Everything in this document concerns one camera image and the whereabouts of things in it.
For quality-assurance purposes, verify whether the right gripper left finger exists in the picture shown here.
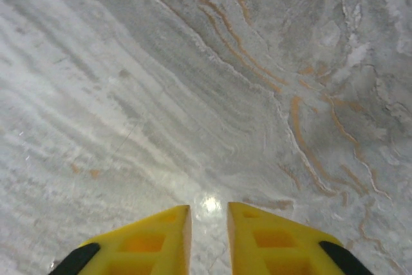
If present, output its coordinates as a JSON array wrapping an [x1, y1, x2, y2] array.
[[48, 204, 192, 275]]

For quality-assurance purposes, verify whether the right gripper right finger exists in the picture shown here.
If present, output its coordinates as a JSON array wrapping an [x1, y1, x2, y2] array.
[[227, 202, 376, 275]]

